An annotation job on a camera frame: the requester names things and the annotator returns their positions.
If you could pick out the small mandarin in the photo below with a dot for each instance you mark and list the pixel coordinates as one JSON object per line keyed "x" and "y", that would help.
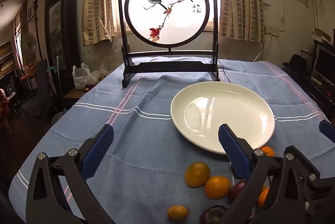
{"x": 267, "y": 151}

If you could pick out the large mandarin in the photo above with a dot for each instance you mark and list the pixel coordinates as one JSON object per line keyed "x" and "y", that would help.
{"x": 262, "y": 197}

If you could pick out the white wall outlet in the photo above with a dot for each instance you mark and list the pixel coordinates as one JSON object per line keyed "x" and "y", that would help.
{"x": 273, "y": 31}

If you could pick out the dark brown water chestnut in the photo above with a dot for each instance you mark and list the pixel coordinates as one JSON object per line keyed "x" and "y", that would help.
{"x": 213, "y": 214}

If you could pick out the smooth orange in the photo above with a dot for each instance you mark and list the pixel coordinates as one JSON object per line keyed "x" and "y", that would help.
{"x": 217, "y": 187}

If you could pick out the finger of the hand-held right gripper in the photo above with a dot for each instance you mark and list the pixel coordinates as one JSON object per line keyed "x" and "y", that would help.
{"x": 318, "y": 187}
{"x": 327, "y": 131}

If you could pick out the small yellow fruit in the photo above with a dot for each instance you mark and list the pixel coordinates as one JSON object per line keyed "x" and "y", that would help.
{"x": 178, "y": 213}

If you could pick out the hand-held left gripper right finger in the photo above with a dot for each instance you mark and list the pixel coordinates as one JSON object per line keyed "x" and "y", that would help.
{"x": 234, "y": 153}

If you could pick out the standing fan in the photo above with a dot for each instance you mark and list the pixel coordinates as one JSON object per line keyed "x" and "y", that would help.
{"x": 28, "y": 43}

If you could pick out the bird painting table screen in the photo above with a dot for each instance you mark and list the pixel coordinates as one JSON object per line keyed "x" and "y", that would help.
{"x": 167, "y": 63}

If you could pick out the blue striped tablecloth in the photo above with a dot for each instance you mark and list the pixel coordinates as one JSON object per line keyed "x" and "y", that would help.
{"x": 130, "y": 135}

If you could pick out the black hat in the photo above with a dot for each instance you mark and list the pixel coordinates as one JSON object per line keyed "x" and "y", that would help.
{"x": 295, "y": 60}

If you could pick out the dark framed painting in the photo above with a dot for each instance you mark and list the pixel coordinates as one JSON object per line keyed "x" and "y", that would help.
{"x": 56, "y": 25}

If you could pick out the white plastic bag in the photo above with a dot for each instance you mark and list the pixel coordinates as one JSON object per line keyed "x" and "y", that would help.
{"x": 81, "y": 77}

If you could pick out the white ceramic plate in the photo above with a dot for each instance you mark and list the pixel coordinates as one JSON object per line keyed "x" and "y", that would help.
{"x": 209, "y": 98}

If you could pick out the black monitor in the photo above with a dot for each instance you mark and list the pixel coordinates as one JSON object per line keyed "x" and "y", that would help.
{"x": 325, "y": 62}

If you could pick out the purple passion fruit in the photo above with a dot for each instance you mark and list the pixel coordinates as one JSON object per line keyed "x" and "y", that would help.
{"x": 236, "y": 192}

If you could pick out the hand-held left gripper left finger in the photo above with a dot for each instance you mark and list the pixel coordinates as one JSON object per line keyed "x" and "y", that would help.
{"x": 98, "y": 150}

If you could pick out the yellow-green orange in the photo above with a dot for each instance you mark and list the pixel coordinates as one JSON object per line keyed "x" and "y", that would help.
{"x": 197, "y": 174}

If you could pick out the grey chair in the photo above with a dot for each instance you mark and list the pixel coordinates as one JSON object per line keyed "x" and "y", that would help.
{"x": 42, "y": 82}

